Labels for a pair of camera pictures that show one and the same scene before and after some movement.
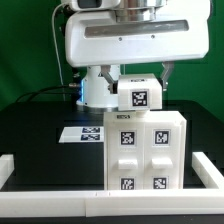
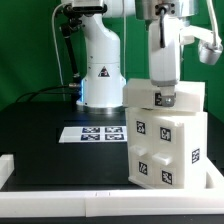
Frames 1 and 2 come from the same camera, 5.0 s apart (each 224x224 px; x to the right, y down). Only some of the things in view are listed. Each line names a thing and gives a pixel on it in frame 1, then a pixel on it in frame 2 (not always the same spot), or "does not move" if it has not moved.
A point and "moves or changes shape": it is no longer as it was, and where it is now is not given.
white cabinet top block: (139, 92) moves or changes shape
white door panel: (125, 155) -> (139, 146)
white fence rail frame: (101, 203) does not move
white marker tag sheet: (82, 134) does not move
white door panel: (162, 156) moves or changes shape
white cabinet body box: (145, 150) moves or changes shape
